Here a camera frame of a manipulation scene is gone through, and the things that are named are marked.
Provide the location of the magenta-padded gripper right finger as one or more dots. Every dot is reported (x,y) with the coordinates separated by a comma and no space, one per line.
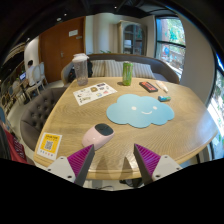
(163,166)

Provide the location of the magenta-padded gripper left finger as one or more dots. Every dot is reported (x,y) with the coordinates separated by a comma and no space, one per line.
(63,166)

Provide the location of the pink computer mouse dark top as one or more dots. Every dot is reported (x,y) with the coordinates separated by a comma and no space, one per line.
(96,137)

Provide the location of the light blue cloud mouse pad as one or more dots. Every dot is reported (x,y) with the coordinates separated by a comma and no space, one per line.
(140,111)

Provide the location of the yellow and white code card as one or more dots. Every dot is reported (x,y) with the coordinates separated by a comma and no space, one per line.
(49,146)

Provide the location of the grey tufted armchair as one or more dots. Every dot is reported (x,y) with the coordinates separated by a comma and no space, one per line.
(38,111)

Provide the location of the small teal green pack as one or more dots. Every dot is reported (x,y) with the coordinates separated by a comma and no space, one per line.
(164,98)

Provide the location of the white sticker sheet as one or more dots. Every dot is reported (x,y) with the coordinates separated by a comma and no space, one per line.
(95,93)

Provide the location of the white tube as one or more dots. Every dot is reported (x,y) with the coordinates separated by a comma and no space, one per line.
(162,86)

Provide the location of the black and red flat box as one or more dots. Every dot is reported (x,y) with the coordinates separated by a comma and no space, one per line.
(148,86)

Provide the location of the clear shaker bottle white lid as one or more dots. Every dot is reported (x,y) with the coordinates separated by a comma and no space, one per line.
(81,71)

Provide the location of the striped cushion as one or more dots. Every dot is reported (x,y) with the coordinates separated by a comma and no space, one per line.
(98,68)
(143,70)
(114,68)

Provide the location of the green drink can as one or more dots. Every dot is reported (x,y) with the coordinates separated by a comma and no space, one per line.
(127,74)

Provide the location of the person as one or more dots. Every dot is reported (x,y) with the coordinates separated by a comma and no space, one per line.
(30,73)

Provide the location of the laptop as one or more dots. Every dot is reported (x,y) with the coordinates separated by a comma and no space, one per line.
(22,76)

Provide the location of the grey sofa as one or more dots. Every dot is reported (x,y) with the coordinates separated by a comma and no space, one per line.
(160,66)

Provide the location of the black backpack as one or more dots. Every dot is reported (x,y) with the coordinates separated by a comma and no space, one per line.
(90,68)

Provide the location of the wooden door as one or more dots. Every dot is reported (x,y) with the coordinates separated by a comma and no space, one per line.
(56,50)

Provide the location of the black framed window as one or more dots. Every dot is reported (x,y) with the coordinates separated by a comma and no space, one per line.
(170,43)

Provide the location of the glass door cabinet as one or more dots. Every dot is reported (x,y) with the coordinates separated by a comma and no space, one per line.
(133,38)

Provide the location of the white door sign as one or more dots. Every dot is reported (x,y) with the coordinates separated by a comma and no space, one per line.
(73,33)

